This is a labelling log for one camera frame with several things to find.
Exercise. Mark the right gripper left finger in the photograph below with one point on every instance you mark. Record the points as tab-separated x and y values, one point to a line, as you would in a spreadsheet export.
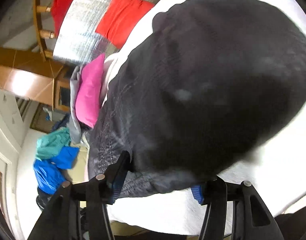
61	218

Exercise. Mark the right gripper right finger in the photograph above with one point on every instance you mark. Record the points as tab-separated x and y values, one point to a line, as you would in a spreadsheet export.
239	204

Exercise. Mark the black quilted jacket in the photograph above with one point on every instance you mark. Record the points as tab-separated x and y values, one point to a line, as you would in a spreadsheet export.
205	92

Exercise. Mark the beige sofa cushion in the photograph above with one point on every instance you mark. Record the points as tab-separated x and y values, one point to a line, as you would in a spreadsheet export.
79	171

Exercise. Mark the blue jacket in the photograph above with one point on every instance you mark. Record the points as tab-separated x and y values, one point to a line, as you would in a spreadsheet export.
48	172

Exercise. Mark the white pink bed blanket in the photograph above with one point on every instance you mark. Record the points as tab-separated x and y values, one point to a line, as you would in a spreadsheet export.
243	192

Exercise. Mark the teal garment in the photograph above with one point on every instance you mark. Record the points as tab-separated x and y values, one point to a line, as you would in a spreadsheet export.
49	145

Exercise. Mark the grey folded garment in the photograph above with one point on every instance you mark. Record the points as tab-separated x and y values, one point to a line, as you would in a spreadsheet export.
74	125

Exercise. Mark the magenta pillow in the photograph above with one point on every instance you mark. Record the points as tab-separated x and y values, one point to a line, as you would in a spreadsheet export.
87	104

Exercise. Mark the brown wooden pillar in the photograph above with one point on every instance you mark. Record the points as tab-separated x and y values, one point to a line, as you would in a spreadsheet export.
25	74

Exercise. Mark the silver foil insulation panel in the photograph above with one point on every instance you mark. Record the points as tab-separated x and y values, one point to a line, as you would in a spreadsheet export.
78	41

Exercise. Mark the orange-red square pillow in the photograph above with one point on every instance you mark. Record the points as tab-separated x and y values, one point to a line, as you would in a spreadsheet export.
120	18

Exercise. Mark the wooden stair railing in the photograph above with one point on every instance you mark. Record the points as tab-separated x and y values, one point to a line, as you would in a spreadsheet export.
42	34

